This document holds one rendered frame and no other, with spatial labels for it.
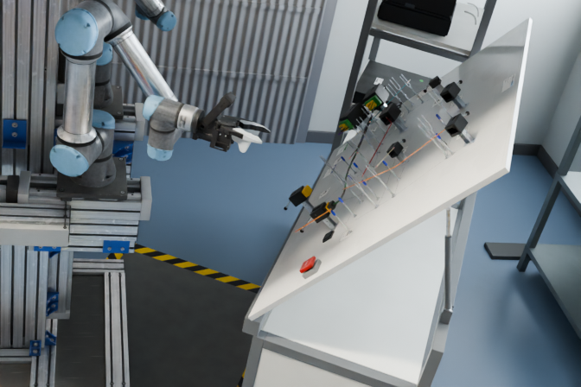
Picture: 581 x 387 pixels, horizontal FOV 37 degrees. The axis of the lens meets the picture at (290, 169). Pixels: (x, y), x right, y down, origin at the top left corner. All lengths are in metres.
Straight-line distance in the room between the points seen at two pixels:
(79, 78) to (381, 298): 1.38
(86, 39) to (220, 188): 2.63
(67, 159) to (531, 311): 2.85
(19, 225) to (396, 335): 1.32
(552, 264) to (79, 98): 3.01
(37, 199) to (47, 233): 0.13
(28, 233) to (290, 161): 2.74
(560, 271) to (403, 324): 1.83
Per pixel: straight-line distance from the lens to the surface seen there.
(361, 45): 3.69
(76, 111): 2.65
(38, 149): 3.07
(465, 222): 3.44
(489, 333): 4.57
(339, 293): 3.23
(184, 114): 2.52
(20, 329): 3.60
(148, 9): 3.29
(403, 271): 3.42
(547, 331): 4.74
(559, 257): 4.98
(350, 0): 5.19
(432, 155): 2.91
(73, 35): 2.51
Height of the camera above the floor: 2.87
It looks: 33 degrees down
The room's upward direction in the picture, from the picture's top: 13 degrees clockwise
